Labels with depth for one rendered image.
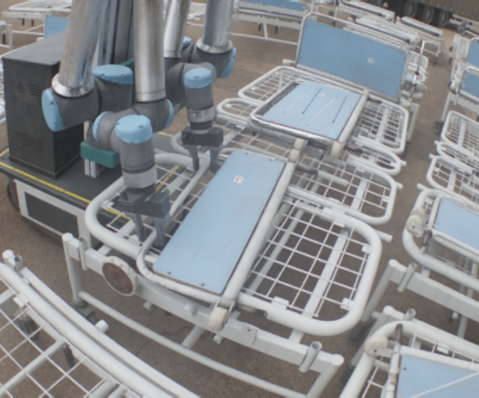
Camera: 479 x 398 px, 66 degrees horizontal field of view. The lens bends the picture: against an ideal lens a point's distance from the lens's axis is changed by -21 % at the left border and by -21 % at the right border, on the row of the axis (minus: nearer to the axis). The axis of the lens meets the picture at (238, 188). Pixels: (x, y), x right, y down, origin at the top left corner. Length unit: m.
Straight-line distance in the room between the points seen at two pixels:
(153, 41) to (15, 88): 0.83
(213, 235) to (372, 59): 1.81
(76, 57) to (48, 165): 0.70
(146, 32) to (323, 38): 1.78
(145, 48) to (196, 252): 0.56
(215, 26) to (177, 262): 0.95
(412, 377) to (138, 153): 0.86
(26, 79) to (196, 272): 1.06
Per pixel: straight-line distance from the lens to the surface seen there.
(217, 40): 1.78
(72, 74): 1.32
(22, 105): 1.84
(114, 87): 1.45
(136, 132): 1.06
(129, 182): 1.12
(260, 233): 1.29
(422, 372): 1.08
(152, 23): 1.19
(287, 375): 1.61
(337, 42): 2.79
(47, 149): 1.82
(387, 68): 2.77
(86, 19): 1.22
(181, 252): 1.20
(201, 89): 1.41
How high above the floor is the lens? 1.34
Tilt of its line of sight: 34 degrees down
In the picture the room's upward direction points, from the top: 10 degrees clockwise
